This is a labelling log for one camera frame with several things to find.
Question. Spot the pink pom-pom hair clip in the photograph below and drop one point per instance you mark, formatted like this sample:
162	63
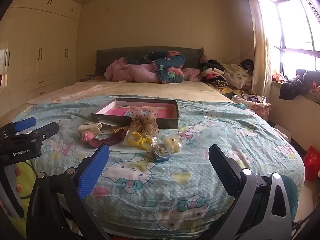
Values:
87	137

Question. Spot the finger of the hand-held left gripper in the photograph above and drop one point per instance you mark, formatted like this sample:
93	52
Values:
25	124
47	131

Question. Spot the pile of clothes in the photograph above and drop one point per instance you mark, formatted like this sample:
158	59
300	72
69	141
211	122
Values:
230	75

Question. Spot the dark clothes on sill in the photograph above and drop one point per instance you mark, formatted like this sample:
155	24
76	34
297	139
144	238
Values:
297	85

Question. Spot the cream wardrobe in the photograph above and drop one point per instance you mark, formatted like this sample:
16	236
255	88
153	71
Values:
37	55

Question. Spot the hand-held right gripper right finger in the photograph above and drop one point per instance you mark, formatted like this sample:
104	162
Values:
223	170

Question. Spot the pink fuzzy pillow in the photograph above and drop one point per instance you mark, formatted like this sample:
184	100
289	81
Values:
192	74

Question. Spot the maroon long hair clip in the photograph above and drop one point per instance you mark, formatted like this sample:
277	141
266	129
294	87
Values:
110	140

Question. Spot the red bag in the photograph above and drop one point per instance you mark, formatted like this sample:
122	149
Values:
312	165

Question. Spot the dark grey tray pink lining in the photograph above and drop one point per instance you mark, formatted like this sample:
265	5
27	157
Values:
110	120

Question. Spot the purple clothes heap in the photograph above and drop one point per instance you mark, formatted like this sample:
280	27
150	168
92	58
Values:
252	100

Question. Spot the yellow spiral hair clip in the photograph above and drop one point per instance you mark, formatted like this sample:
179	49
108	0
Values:
118	130

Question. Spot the small yellow hair clip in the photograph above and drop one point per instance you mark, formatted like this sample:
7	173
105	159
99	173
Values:
173	143

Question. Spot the cream hair claw clip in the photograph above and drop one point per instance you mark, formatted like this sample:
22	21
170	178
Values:
90	128

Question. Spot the pink quilt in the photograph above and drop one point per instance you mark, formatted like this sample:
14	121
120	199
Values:
140	73

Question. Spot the window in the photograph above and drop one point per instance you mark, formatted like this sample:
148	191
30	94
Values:
295	25

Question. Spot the beige bed sheet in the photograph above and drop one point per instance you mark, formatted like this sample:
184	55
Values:
162	90

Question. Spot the cream curtain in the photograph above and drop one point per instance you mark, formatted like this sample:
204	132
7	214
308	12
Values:
260	55

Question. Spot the pink and floral bedding pile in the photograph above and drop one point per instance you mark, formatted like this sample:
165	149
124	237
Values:
112	57

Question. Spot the peach floral sheet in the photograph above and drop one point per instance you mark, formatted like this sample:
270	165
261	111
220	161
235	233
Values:
70	93

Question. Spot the cartoon cat printed blanket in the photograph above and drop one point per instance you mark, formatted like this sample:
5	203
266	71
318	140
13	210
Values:
200	142

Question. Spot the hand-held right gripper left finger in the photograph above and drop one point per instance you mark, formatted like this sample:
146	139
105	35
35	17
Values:
95	170

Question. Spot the dark blue floral quilt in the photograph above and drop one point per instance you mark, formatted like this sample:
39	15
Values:
172	75

